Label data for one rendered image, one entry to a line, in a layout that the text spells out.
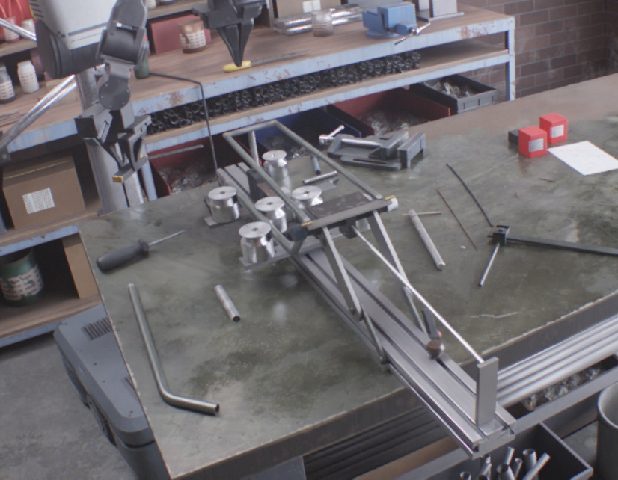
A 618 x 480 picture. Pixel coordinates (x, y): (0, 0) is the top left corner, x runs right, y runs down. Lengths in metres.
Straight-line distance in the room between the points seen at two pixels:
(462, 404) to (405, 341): 0.14
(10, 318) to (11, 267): 0.19
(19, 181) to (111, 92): 1.35
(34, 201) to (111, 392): 0.84
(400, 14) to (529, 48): 1.66
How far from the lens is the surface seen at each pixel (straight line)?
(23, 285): 2.81
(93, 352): 2.21
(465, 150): 1.57
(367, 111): 3.35
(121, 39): 1.32
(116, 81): 1.26
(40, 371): 2.68
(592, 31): 4.59
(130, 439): 1.95
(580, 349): 2.05
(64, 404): 2.48
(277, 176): 1.50
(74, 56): 1.77
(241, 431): 0.90
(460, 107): 3.08
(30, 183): 2.56
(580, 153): 1.57
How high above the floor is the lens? 1.49
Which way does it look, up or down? 28 degrees down
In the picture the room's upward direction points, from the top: 8 degrees counter-clockwise
